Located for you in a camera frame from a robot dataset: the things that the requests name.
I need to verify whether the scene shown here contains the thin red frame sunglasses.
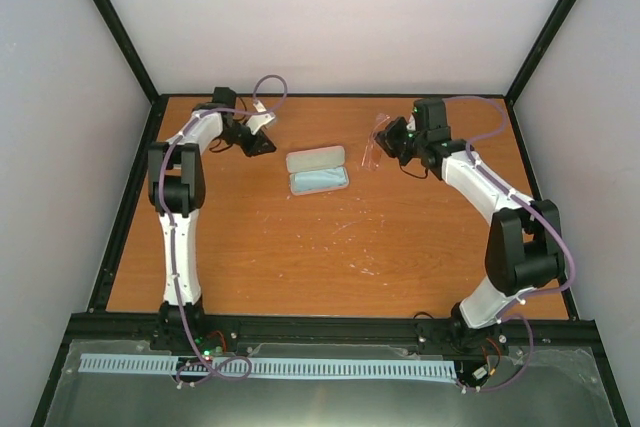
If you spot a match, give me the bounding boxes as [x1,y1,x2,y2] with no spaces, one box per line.
[361,113,391,172]

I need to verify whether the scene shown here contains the pink glasses case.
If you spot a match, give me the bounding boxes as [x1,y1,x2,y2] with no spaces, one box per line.
[286,145,350,196]

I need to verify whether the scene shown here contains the light blue cleaning cloth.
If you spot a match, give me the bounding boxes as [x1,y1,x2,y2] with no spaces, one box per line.
[290,167,349,194]

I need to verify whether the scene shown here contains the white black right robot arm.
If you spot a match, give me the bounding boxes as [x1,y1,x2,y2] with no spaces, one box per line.
[371,98,576,349]

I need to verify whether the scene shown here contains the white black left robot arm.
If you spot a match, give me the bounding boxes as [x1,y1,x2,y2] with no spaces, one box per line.
[147,87,276,350]

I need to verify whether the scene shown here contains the clear plastic front sheet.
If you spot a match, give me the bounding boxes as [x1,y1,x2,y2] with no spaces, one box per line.
[45,341,616,426]

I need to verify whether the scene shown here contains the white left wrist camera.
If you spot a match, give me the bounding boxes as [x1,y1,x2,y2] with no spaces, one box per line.
[245,100,276,135]

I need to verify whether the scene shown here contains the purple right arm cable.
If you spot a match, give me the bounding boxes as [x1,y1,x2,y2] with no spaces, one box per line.
[444,94,576,394]

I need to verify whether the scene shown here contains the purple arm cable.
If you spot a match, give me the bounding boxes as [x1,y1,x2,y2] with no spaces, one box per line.
[444,94,576,394]
[157,74,289,391]

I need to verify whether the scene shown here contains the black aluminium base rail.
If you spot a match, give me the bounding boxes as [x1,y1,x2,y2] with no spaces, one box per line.
[67,312,599,361]

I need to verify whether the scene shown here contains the light blue slotted cable duct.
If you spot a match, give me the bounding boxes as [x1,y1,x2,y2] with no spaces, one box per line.
[77,353,456,383]

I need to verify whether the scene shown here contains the black enclosure frame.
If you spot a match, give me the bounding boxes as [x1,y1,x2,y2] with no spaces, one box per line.
[29,0,632,427]

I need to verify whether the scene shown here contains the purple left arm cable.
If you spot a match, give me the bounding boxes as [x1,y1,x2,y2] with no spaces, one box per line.
[157,74,289,391]

